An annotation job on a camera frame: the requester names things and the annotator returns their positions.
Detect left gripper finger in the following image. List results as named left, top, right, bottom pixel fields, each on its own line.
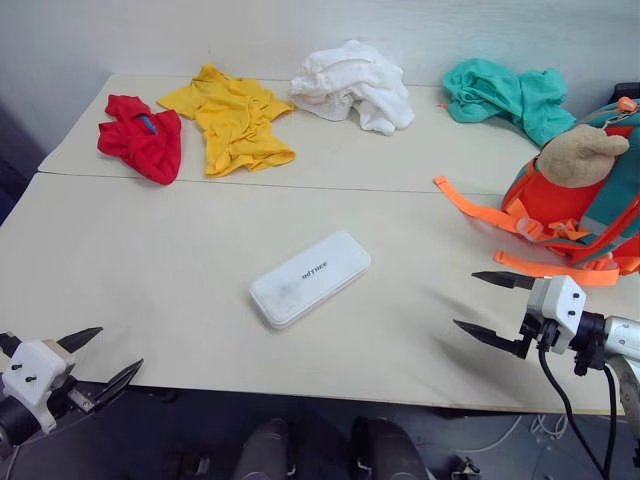
left=55, top=326, right=104, bottom=355
left=92, top=357, right=145, bottom=410

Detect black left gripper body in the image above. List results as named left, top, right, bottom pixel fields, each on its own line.
left=46, top=371, right=100, bottom=420

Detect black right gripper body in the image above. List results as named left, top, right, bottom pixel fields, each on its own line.
left=518, top=312, right=562, bottom=357

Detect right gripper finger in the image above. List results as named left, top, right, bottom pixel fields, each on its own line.
left=452, top=319, right=530, bottom=360
left=470, top=270, right=536, bottom=293

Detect orange teal plush backpack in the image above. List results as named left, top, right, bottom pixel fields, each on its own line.
left=432, top=96, right=640, bottom=287

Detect white rectangular case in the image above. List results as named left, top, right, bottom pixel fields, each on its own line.
left=248, top=229, right=372, bottom=330

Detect black plastic container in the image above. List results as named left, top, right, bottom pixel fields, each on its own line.
left=613, top=81, right=640, bottom=104

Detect dark rounded shape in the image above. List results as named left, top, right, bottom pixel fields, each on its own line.
left=231, top=418, right=297, bottom=480

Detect teal crumpled shirt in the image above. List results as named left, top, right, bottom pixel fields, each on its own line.
left=437, top=57, right=578, bottom=148

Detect dark blue furniture piece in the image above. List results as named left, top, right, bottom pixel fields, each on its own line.
left=0, top=97, right=44, bottom=225

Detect red crumpled shirt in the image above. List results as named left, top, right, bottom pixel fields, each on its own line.
left=96, top=93, right=183, bottom=187

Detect white crumpled shirt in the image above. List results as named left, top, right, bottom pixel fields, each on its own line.
left=287, top=39, right=416, bottom=137

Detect yellow crumpled shirt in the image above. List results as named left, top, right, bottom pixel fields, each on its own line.
left=156, top=63, right=297, bottom=178

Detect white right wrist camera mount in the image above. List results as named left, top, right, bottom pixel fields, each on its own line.
left=526, top=274, right=588, bottom=354

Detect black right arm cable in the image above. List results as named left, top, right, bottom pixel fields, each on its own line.
left=536, top=342, right=619, bottom=480

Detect white floor cables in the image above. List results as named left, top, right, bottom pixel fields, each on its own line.
left=439, top=413, right=569, bottom=455

